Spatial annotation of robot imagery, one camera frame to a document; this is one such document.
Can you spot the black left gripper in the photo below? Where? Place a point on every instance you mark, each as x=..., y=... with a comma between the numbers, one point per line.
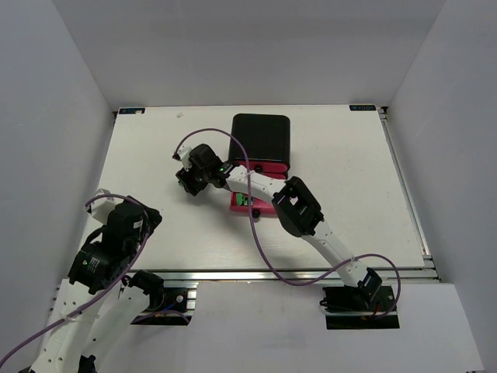
x=151, y=217

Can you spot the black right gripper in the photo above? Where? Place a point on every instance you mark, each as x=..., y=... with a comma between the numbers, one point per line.
x=186, y=180

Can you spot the pink bottom drawer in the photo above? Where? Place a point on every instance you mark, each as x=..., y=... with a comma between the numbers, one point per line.
x=260, y=208

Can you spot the pink top drawer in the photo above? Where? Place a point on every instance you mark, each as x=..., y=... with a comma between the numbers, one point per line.
x=267, y=166

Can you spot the black drawer cabinet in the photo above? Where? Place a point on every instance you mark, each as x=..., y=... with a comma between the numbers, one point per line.
x=265, y=138

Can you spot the dark green lego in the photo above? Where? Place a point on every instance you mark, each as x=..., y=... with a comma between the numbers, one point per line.
x=244, y=200

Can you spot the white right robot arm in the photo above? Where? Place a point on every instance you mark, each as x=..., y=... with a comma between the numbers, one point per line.
x=296, y=208

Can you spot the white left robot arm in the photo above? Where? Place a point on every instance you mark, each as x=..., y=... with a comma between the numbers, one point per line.
x=102, y=300

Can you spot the blue table corner sticker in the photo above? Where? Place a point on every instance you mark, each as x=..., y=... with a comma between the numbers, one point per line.
x=131, y=111

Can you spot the blue right corner sticker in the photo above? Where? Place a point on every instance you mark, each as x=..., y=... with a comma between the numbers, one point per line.
x=362, y=107

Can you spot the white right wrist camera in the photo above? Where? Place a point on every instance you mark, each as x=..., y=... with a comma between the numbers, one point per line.
x=182, y=155

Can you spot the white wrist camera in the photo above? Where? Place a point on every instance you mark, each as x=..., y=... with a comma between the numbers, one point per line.
x=182, y=155
x=100, y=208

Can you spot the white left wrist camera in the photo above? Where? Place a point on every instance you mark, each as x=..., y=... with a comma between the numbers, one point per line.
x=100, y=208

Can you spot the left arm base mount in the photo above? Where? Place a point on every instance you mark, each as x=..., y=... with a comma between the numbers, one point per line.
x=175, y=309

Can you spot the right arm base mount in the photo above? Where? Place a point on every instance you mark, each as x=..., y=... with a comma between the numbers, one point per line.
x=344, y=312

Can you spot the aluminium right side rail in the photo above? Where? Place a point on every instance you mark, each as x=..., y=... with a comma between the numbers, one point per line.
x=411, y=207

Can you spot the aluminium table front rail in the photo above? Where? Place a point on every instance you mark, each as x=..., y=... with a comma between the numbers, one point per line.
x=426, y=274

